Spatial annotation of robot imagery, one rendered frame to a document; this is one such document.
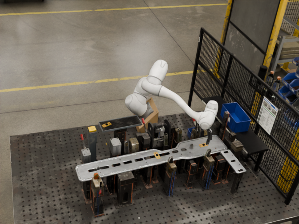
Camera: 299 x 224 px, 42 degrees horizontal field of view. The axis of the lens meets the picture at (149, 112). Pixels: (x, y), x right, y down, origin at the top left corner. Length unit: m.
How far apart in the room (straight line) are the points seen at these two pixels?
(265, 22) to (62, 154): 3.03
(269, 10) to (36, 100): 3.40
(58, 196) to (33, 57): 3.83
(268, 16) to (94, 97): 2.67
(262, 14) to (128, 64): 2.49
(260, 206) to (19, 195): 2.09
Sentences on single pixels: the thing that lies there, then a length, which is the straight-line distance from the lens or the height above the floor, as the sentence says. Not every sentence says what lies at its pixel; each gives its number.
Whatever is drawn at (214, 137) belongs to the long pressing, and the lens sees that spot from 3.73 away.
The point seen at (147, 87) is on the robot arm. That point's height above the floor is 1.49.
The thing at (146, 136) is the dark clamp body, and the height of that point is 1.08.
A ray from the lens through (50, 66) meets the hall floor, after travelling 6.64.
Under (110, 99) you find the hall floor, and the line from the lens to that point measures 5.79.
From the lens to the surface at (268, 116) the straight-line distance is 3.65.
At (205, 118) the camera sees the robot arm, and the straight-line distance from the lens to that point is 3.18.
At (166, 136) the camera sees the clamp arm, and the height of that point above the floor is 1.08.
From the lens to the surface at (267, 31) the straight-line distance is 5.25.
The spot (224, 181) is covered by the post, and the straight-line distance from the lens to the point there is 3.75.
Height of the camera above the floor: 3.33
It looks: 37 degrees down
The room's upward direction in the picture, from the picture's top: 6 degrees clockwise
